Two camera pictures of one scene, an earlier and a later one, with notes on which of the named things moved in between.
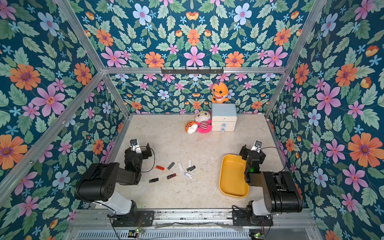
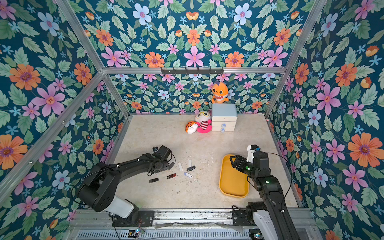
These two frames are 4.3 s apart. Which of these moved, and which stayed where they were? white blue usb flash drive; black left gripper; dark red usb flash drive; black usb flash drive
Moved: black left gripper
Stayed: black usb flash drive; dark red usb flash drive; white blue usb flash drive
